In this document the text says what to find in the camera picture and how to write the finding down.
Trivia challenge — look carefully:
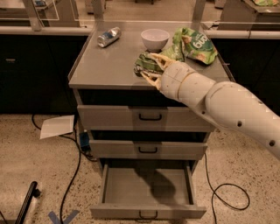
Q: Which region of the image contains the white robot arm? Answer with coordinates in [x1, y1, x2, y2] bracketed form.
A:
[141, 52, 280, 159]

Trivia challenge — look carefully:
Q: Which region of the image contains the black cable right floor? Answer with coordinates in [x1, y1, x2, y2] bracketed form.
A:
[203, 152, 251, 224]

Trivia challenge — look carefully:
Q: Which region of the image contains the bottom grey drawer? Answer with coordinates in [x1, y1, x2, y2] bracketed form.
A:
[90, 159, 207, 221]

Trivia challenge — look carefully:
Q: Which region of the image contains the white paper sheet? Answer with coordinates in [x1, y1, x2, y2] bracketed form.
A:
[40, 115, 74, 139]

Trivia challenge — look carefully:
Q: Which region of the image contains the grey drawer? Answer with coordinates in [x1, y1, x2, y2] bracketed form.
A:
[78, 105, 214, 132]
[89, 140, 207, 160]
[90, 159, 207, 221]

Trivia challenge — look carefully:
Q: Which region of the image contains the black cable floor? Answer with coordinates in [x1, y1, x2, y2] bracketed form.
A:
[203, 152, 251, 224]
[31, 114, 97, 224]

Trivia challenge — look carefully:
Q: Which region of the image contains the top grey drawer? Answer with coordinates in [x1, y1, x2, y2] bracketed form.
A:
[78, 105, 214, 132]

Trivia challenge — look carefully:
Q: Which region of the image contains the grey metal drawer cabinet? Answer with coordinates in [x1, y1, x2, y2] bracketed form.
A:
[66, 20, 236, 174]

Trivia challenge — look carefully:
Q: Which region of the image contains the green bag on far table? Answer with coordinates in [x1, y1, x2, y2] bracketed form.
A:
[252, 0, 279, 7]

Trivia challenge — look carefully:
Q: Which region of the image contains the middle grey drawer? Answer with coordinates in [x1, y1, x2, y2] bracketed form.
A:
[89, 140, 207, 160]

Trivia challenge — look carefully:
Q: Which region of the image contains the large green chip bag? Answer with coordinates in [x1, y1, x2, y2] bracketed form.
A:
[172, 27, 218, 65]

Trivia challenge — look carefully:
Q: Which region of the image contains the black cable left floor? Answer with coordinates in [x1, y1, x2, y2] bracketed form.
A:
[31, 114, 97, 224]

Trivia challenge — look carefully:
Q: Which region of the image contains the far grey table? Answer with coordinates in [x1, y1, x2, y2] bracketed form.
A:
[218, 0, 280, 31]

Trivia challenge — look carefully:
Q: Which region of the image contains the blue tape cross marker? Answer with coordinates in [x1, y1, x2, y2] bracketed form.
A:
[47, 209, 81, 224]

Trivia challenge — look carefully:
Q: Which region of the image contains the small green jalapeno chip bag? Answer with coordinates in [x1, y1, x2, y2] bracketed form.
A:
[133, 43, 186, 78]

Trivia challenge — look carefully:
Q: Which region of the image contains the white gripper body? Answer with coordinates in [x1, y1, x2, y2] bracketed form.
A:
[159, 62, 196, 101]

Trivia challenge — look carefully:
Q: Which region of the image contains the long background counter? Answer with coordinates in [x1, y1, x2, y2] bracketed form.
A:
[0, 26, 280, 39]

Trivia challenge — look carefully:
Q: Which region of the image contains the white ceramic bowl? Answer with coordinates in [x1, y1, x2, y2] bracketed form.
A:
[141, 29, 170, 53]

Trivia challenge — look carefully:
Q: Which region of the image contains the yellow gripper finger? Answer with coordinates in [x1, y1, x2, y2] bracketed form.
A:
[149, 52, 175, 70]
[141, 71, 161, 90]

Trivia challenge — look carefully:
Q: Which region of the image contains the blue power adapter box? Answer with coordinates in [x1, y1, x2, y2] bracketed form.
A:
[79, 132, 90, 151]

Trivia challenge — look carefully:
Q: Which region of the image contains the black bar lower left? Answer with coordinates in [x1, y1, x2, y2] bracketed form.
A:
[15, 181, 41, 224]

